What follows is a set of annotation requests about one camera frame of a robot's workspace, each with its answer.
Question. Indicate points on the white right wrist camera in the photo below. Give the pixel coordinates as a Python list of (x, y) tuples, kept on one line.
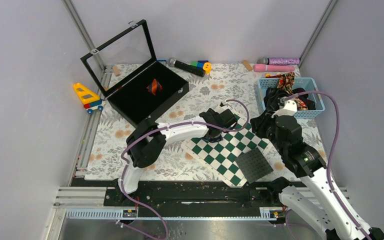
[(289, 109)]

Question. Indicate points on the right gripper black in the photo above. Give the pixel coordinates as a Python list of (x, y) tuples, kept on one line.
[(258, 124)]

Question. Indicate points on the dark red ties pile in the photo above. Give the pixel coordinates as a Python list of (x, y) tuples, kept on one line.
[(273, 96)]

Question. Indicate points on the black glitter microphone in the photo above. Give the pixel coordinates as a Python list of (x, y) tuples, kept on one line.
[(172, 62)]

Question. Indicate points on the small wooden block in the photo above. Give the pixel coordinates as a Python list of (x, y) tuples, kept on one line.
[(247, 65)]

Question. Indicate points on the green white chessboard mat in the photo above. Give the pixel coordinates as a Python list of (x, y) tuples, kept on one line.
[(217, 160)]

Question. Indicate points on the black display box glass lid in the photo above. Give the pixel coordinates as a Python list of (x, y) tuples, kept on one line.
[(132, 51)]

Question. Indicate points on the orange navy striped rolled tie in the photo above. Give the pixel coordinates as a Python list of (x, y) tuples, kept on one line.
[(154, 87)]

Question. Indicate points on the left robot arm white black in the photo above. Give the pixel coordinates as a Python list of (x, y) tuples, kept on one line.
[(146, 143)]

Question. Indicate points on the wooden peg left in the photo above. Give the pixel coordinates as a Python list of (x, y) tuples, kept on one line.
[(116, 71)]

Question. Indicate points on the yellow toy truck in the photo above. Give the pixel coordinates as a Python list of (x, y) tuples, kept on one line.
[(90, 100)]

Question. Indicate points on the purple glitter microphone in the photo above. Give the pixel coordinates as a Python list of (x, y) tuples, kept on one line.
[(279, 61)]

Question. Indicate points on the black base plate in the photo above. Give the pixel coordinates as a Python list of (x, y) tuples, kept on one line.
[(206, 199)]

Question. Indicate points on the red floral tie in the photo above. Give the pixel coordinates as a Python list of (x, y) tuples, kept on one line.
[(285, 83)]

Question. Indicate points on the green blue block stack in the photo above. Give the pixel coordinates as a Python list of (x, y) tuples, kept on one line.
[(199, 64)]

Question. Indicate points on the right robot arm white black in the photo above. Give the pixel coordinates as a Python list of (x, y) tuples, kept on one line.
[(333, 218)]

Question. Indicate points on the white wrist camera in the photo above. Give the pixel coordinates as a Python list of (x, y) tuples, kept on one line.
[(221, 109), (289, 109)]

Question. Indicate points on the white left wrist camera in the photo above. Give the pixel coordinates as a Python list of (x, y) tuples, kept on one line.
[(221, 109)]

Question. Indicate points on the grey studded baseplate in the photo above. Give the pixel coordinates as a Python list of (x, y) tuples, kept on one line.
[(253, 165)]

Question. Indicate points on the floral table mat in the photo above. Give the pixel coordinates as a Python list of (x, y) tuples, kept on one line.
[(231, 82)]

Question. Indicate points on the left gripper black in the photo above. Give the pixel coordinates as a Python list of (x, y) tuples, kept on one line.
[(212, 113)]

